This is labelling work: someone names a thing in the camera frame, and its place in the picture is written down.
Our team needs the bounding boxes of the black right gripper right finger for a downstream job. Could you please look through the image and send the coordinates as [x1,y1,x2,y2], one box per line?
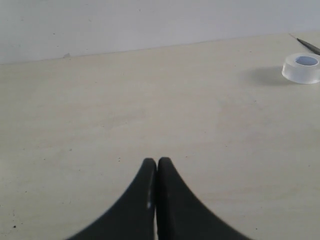
[156,157,249,240]

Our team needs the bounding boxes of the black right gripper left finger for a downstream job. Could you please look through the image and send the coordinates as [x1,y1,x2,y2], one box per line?
[69,158,157,240]

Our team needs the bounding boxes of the clear tape roll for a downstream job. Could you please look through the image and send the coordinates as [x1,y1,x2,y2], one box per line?
[281,53,320,85]

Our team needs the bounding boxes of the thin black rod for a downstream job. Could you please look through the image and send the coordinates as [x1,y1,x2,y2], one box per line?
[296,38,320,55]

